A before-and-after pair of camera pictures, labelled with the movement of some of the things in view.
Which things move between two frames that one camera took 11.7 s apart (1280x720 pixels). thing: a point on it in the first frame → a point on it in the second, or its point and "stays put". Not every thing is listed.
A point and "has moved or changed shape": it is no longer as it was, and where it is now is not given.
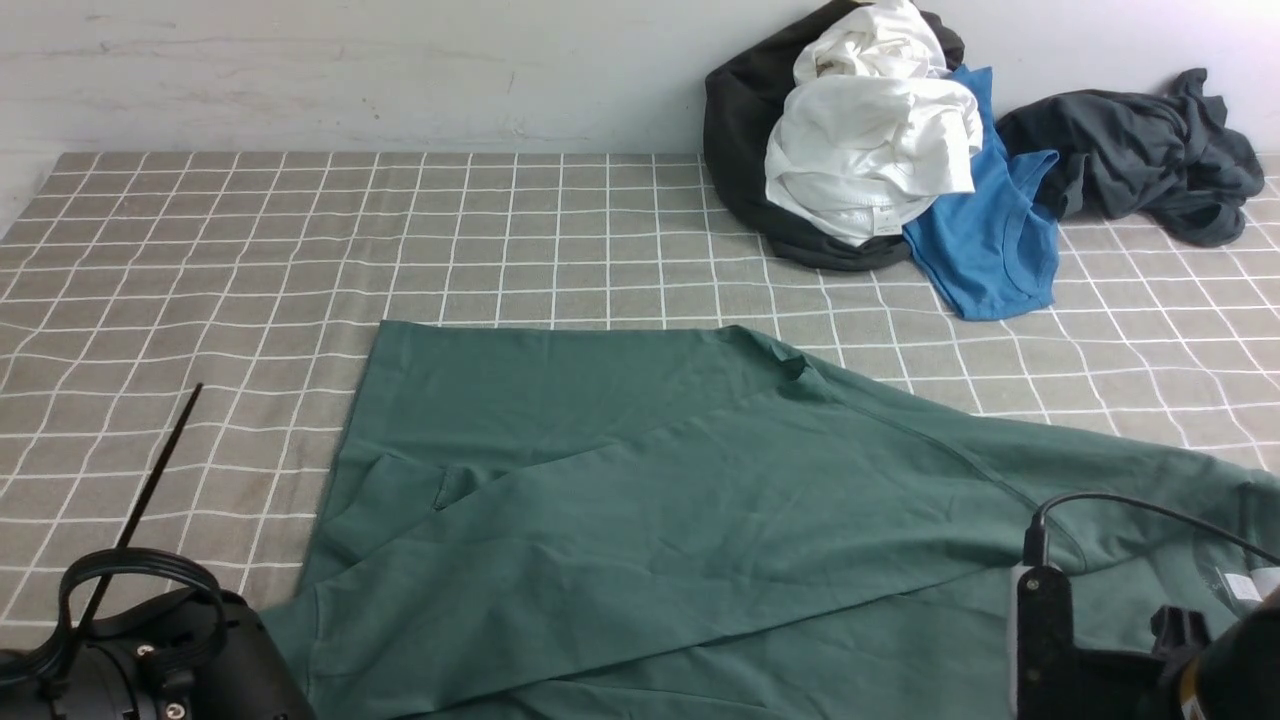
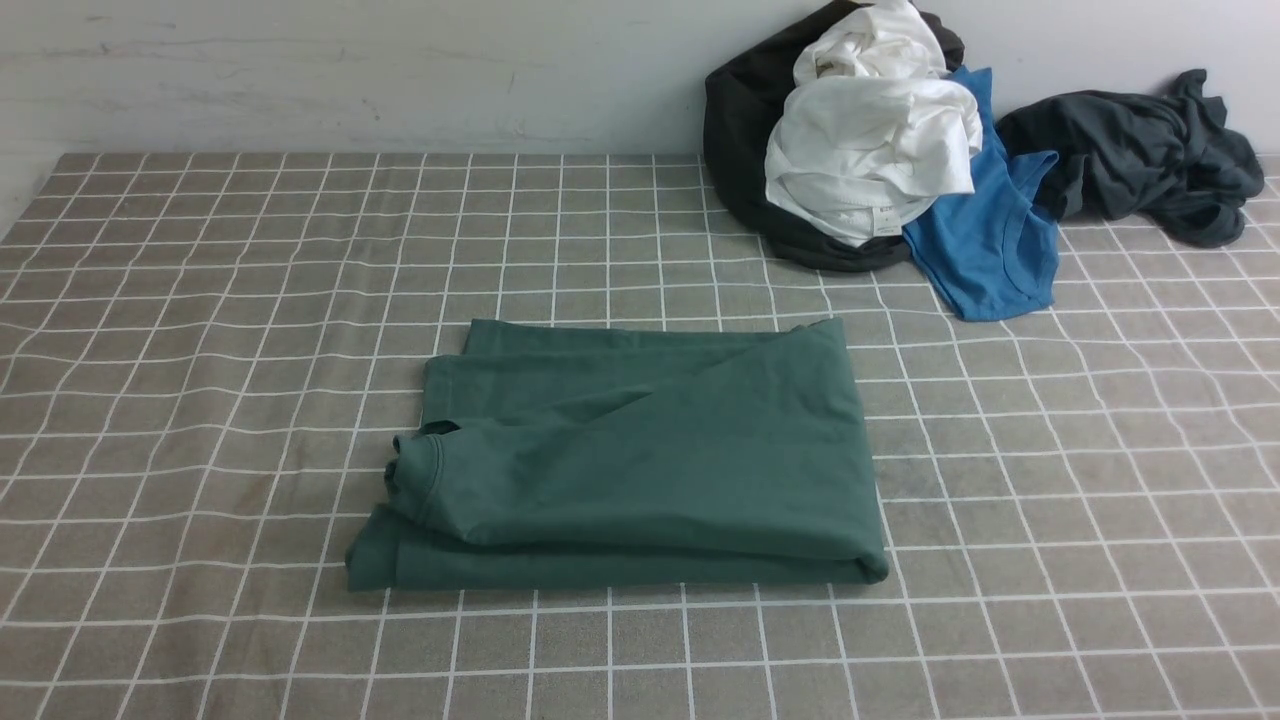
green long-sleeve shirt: (642, 521) has moved or changed shape
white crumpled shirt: (873, 128) stays put
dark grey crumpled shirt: (1165, 156) stays put
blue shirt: (991, 250) stays put
